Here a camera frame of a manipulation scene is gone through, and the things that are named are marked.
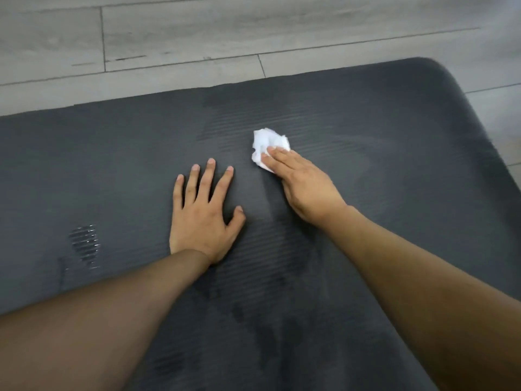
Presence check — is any person's right hand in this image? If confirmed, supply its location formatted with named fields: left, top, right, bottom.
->
left=260, top=145, right=349, bottom=229

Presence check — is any person's left hand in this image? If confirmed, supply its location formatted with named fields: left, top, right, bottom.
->
left=169, top=158, right=247, bottom=266

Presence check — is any white wipe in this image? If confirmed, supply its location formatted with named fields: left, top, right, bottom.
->
left=251, top=127, right=292, bottom=174

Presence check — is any dark grey yoga mat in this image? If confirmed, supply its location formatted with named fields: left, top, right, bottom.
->
left=0, top=57, right=521, bottom=391

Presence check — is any person's right forearm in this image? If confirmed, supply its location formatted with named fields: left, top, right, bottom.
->
left=319, top=204, right=521, bottom=391

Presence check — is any person's left forearm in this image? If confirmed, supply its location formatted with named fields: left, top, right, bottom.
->
left=0, top=249, right=212, bottom=391

